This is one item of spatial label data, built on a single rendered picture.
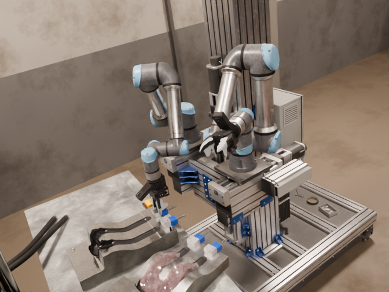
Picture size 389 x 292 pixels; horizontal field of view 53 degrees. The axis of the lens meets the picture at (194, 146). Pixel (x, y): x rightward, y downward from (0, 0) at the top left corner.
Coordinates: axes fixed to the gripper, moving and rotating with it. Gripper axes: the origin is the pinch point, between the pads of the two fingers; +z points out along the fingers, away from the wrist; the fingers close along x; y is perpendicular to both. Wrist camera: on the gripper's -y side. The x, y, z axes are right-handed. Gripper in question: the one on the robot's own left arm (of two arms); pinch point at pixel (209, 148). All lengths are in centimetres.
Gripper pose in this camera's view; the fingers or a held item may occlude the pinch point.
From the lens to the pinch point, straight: 141.0
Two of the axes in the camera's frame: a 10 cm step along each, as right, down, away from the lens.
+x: -8.5, 0.1, 5.3
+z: -4.7, 4.6, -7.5
